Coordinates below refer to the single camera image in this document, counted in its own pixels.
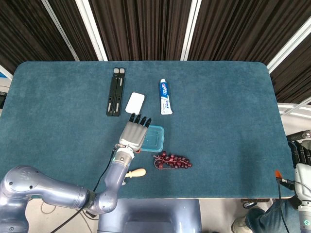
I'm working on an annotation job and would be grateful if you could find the blue-grey robot torso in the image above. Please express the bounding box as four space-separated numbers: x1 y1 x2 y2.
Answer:
97 199 202 233

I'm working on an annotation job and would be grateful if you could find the turquoise plastic lid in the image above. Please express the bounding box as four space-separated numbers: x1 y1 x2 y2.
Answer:
140 125 165 151

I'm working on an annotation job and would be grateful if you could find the dark brown pleated curtain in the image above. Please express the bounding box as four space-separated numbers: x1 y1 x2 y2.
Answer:
0 0 311 105

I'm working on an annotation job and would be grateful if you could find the brown table bracket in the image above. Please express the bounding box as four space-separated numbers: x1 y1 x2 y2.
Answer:
240 198 270 203

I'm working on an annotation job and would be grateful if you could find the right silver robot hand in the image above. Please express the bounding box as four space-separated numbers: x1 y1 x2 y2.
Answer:
275 140 311 207

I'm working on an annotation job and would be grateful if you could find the blue jeans leg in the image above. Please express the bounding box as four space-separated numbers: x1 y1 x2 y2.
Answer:
244 200 302 233

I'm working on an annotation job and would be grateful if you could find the cream wooden toy mallet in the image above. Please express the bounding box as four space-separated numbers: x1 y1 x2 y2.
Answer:
121 168 147 186

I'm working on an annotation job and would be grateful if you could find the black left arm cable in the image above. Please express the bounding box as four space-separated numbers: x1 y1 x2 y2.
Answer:
43 145 117 233

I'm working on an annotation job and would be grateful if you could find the teal table cloth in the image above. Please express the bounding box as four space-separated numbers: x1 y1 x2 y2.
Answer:
0 60 296 200

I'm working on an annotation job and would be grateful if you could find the red plastic grape bunch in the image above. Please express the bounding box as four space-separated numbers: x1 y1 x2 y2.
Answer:
153 150 193 170

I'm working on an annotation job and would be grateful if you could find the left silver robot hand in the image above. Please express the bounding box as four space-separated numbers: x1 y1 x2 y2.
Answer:
118 113 153 153

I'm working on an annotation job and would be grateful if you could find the white rectangular plastic case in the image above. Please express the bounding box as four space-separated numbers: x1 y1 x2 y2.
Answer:
125 92 146 115

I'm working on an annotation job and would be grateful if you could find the white metal rack frame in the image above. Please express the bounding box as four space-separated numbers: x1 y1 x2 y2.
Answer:
278 97 311 119

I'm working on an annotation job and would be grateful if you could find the wide white frame post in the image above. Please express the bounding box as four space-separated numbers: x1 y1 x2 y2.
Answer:
181 0 202 61
267 17 311 73
75 0 108 61

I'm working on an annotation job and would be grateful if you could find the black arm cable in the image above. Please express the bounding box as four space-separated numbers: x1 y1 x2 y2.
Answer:
43 145 117 233
276 179 292 233

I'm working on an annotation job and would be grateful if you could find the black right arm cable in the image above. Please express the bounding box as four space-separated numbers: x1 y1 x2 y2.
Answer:
276 179 292 233

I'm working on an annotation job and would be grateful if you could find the blue white toothpaste tube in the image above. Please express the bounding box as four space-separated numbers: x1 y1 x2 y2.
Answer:
159 79 174 116

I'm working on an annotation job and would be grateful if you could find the thin white frame post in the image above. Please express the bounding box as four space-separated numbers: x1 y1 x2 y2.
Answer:
41 0 80 61

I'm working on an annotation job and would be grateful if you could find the white sneaker shoe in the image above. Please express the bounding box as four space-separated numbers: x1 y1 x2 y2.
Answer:
232 216 251 233

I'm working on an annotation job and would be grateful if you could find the black corrugated hose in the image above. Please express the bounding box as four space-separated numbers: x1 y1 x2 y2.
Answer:
286 130 311 142

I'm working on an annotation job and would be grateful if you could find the black folding laptop stand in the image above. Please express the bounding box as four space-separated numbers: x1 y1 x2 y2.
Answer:
105 67 126 117

